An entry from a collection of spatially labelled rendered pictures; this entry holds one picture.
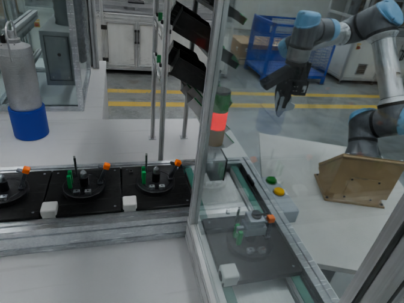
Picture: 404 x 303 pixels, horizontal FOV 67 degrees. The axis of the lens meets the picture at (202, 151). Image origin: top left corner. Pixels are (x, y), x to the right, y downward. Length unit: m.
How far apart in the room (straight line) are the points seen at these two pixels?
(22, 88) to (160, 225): 0.90
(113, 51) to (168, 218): 4.24
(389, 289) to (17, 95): 1.51
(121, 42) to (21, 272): 4.29
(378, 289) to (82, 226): 0.86
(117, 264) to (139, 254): 0.08
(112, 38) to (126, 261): 4.28
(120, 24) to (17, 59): 3.56
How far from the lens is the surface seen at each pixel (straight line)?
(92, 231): 1.05
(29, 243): 1.10
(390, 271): 0.31
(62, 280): 1.04
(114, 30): 5.02
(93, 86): 2.29
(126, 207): 1.05
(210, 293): 0.88
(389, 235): 0.30
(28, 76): 1.57
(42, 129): 1.68
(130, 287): 1.00
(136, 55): 5.09
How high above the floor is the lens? 1.69
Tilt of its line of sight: 32 degrees down
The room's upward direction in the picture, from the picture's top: 7 degrees clockwise
